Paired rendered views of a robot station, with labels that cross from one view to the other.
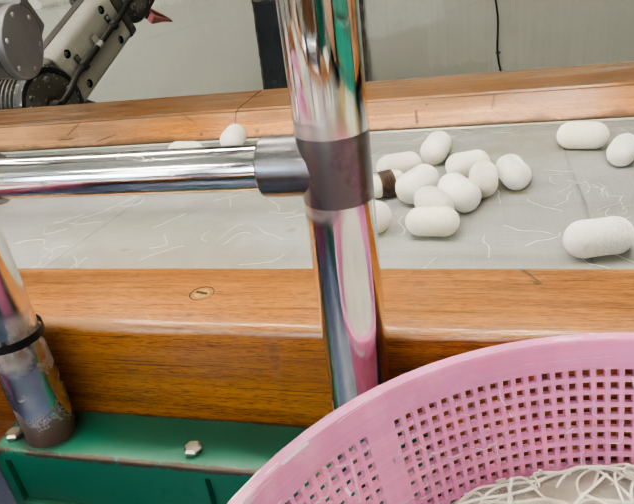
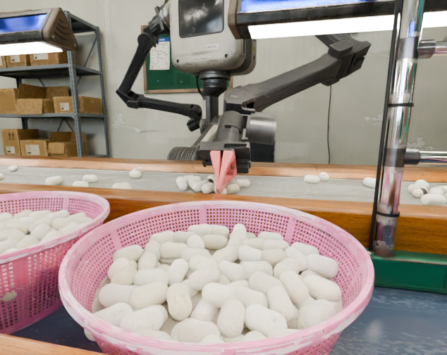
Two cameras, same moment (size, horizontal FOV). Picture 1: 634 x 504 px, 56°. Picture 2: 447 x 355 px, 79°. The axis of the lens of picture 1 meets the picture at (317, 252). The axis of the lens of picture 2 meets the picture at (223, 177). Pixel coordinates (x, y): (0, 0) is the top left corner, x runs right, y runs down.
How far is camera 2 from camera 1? 0.37 m
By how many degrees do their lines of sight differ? 16
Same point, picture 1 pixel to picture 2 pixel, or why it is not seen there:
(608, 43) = not seen: hidden behind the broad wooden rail
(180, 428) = (435, 256)
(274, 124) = (333, 174)
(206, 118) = (304, 170)
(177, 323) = (441, 215)
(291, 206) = not seen: hidden behind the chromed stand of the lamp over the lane
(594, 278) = not seen: outside the picture
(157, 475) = (438, 270)
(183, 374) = (437, 234)
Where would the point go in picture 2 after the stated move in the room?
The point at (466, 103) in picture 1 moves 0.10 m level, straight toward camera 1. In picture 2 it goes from (412, 174) to (433, 182)
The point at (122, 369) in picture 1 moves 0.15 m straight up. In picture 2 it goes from (410, 232) to (427, 114)
